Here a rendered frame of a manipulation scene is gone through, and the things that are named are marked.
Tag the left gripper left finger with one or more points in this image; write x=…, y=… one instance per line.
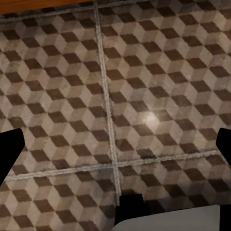
x=12, y=143

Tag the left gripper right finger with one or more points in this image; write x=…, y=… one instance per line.
x=223, y=143

